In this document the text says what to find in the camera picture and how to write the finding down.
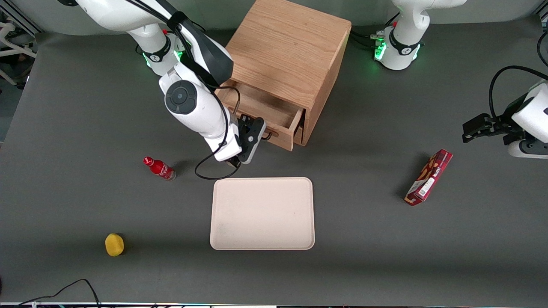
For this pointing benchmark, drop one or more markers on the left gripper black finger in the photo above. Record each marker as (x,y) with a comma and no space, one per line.
(478,124)
(467,138)

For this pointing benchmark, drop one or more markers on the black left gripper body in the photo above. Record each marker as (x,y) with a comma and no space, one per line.
(506,127)

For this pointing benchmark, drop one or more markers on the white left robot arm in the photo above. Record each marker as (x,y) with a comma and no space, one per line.
(404,47)

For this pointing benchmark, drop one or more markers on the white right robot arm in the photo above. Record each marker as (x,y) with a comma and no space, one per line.
(201,111)

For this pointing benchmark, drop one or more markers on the wooden drawer cabinet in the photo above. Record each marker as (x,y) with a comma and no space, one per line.
(291,47)

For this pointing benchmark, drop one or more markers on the red snack box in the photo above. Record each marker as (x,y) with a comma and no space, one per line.
(428,179)

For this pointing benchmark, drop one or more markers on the red soda bottle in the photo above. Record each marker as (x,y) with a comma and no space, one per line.
(159,168)

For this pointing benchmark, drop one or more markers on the beige plastic tray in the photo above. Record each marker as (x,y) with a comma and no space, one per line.
(265,222)

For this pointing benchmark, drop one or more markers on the yellow lemon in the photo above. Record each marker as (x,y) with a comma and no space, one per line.
(114,244)

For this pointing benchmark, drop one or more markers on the white tubular stand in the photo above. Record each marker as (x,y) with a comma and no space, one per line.
(19,52)

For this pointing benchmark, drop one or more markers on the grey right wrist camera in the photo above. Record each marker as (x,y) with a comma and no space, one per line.
(252,147)

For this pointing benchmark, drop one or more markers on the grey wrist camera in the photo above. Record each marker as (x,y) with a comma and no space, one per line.
(528,149)
(252,147)

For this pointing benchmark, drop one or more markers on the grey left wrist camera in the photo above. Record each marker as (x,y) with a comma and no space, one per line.
(528,149)

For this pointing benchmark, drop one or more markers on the aluminium frame profile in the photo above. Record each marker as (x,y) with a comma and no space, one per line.
(25,23)

